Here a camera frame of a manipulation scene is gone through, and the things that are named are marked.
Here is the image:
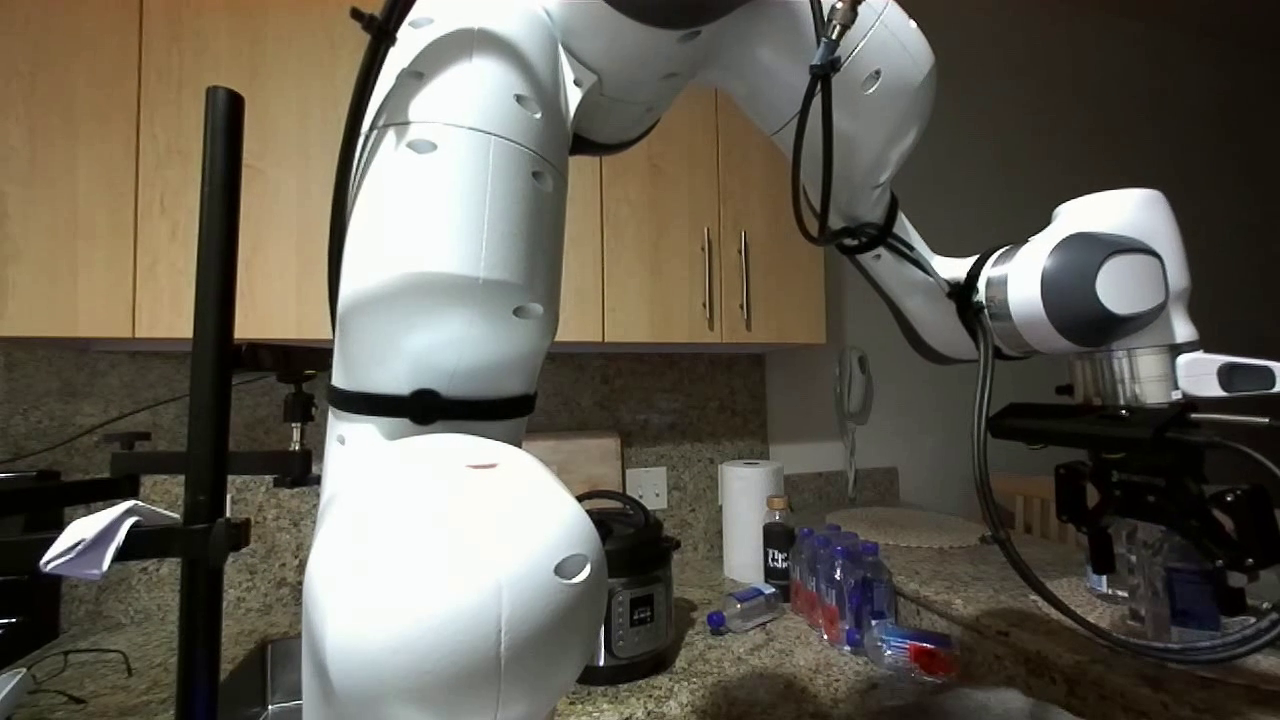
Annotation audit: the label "small dark bottle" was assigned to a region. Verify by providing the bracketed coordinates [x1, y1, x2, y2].
[758, 498, 799, 606]

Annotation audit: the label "black horizontal clamp rods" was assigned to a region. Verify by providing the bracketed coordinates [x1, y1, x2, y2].
[0, 374, 327, 565]

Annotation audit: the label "white wall phone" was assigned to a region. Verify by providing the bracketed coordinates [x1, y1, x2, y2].
[832, 350, 879, 503]

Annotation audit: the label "lying bottle with red label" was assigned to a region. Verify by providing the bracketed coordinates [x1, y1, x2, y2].
[864, 619, 965, 684]

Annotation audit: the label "white crumpled paper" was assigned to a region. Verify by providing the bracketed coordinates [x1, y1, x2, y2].
[35, 498, 183, 584]

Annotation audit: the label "steel sink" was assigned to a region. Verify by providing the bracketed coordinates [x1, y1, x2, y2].
[214, 631, 306, 720]

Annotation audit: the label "wooden wall cabinets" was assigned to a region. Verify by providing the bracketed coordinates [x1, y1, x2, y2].
[0, 0, 832, 350]

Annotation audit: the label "black vertical stand pole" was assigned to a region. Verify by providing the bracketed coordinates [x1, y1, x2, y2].
[174, 84, 248, 720]

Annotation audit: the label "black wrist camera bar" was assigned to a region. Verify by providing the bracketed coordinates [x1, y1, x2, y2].
[982, 402, 1280, 453]

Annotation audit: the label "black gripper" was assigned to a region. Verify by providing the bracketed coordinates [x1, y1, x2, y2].
[1051, 450, 1280, 619]

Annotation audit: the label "lying bottle with blue cap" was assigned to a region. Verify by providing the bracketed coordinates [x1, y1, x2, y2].
[704, 584, 786, 640]

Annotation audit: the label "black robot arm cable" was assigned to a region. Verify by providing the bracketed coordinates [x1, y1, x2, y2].
[324, 0, 1280, 668]

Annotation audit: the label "white paper towel roll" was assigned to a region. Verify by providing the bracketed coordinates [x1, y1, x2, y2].
[716, 457, 786, 594]

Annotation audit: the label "black pressure cooker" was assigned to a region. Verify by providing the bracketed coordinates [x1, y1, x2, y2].
[570, 490, 684, 690]

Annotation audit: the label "grey towel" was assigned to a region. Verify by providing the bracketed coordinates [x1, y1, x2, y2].
[872, 675, 1074, 720]

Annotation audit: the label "wooden cutting board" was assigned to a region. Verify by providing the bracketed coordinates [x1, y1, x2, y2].
[521, 433, 626, 499]

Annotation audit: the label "white wall outlet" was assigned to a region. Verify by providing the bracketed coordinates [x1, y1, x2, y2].
[625, 464, 670, 515]

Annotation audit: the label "metal cabinet handle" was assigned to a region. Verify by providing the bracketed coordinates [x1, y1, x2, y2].
[700, 223, 718, 337]
[733, 230, 755, 337]

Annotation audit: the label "thin black wire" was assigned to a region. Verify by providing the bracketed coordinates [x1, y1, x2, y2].
[21, 646, 138, 707]

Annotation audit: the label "pack of purple-capped water bottles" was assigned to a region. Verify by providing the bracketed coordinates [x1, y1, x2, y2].
[786, 519, 899, 654]

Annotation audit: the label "wooden chair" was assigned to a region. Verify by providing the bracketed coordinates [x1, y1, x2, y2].
[995, 474, 1073, 546]

